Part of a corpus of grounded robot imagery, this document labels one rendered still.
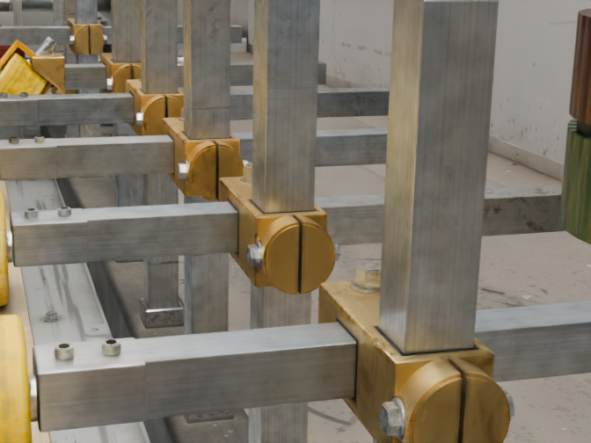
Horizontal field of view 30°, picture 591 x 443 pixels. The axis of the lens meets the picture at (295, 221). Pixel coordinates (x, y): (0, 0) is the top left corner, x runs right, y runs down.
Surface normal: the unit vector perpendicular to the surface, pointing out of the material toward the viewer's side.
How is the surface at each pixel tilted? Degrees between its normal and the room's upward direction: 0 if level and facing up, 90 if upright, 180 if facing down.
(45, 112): 90
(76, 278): 0
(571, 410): 0
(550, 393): 0
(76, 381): 90
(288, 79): 90
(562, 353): 90
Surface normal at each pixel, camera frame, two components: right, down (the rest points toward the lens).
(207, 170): 0.29, 0.26
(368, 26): -0.94, 0.07
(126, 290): 0.03, -0.96
